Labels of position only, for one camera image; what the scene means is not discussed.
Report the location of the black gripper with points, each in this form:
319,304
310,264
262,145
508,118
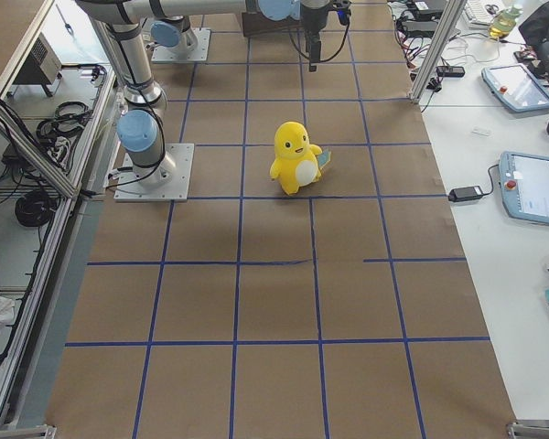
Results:
311,18

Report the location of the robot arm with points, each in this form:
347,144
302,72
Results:
141,130
174,33

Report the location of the dark wooden drawer cabinet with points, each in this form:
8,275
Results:
254,24

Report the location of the yellow plush toy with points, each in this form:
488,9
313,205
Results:
297,163

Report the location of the yellow liquid bottle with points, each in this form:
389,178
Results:
504,22

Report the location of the far teach pendant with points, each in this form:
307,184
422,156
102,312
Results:
516,88

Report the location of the teach pendant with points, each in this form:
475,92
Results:
516,88
524,181

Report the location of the black power adapter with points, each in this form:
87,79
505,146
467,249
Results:
464,194

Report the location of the near teach pendant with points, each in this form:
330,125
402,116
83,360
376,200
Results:
524,181

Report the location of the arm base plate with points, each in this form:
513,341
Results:
169,182
163,55

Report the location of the aluminium frame post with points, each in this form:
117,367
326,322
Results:
444,29

